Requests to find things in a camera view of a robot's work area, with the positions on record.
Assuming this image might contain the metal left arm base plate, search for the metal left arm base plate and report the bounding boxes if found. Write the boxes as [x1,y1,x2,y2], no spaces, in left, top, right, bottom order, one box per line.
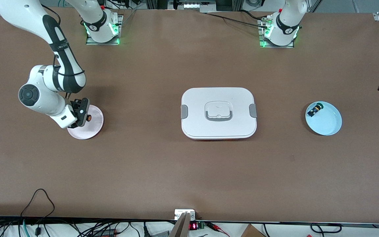
[258,18,294,48]

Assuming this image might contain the green push-button switch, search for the green push-button switch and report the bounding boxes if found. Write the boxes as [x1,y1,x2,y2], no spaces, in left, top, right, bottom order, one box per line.
[307,103,323,118]

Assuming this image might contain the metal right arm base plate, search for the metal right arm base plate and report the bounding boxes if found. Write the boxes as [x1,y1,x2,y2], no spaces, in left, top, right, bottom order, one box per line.
[86,14,124,45]

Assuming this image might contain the light blue round plate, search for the light blue round plate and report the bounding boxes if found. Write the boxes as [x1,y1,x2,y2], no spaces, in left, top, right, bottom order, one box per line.
[305,101,342,136]

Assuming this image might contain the white lidded container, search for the white lidded container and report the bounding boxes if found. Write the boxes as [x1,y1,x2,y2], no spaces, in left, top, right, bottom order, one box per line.
[180,87,258,141]

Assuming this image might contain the red clip leads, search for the red clip leads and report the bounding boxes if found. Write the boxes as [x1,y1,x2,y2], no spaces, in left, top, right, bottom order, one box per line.
[206,222,230,237]

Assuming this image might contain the black looped cable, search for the black looped cable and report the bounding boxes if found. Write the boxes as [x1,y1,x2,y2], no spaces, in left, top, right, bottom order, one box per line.
[20,189,56,237]

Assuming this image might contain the brown cardboard piece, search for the brown cardboard piece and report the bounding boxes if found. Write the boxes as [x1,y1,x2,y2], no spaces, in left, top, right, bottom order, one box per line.
[240,224,266,237]

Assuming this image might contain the black power adapter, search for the black power adapter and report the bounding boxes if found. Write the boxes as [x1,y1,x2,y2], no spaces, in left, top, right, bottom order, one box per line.
[92,228,118,237]

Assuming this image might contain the black oval cable loop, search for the black oval cable loop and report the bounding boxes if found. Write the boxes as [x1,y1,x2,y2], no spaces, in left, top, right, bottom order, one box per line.
[310,223,342,234]

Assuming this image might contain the pink round plate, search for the pink round plate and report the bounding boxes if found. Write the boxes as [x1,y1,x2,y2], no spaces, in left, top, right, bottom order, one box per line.
[67,104,104,140]

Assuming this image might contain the black cable across table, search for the black cable across table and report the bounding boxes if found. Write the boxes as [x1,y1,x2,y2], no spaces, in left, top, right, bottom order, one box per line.
[205,9,269,29]

